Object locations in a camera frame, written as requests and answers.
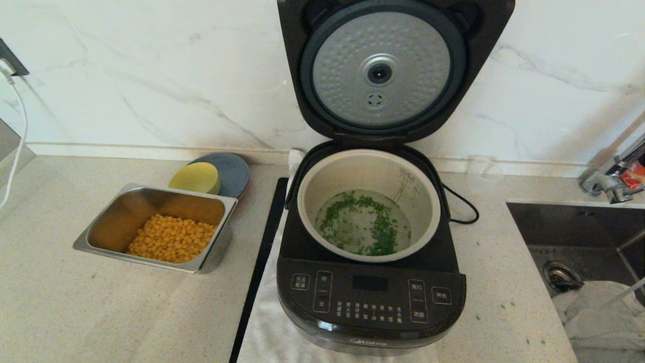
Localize white cable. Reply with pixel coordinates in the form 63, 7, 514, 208
0, 60, 29, 210

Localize stainless steel tray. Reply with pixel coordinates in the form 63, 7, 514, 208
73, 183, 238, 274

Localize black rice cooker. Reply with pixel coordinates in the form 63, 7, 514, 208
277, 141, 467, 354

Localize chrome faucet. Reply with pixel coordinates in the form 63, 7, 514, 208
579, 134, 645, 205

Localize white crumpled cloth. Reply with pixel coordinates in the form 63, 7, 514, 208
552, 280, 645, 363

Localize white towel under cooker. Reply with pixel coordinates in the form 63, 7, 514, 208
237, 149, 439, 363

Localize black power cord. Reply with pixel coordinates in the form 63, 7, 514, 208
442, 184, 480, 225

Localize clear glass cup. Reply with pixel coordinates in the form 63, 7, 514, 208
466, 155, 504, 190

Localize grey appliance edge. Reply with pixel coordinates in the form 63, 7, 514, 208
0, 118, 36, 190

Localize metal sink drain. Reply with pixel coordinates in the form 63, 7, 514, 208
543, 261, 584, 294

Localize grey inner pot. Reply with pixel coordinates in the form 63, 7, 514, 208
297, 149, 441, 263

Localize stainless steel sink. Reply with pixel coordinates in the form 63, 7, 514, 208
506, 202, 645, 306

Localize yellow corn kernels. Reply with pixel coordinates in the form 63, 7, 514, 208
127, 214, 217, 264

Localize chopped green vegetables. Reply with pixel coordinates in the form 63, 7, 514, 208
316, 190, 412, 256

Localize red-orange small item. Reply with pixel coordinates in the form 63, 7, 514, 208
622, 162, 645, 191

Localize black wall socket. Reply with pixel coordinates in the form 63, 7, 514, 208
0, 38, 31, 78

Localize yellow small bowl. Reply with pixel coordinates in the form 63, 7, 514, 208
168, 162, 221, 196

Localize black rice cooker lid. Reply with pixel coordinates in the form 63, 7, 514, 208
277, 0, 516, 144

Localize blue-grey round plate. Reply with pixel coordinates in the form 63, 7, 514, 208
187, 153, 250, 200

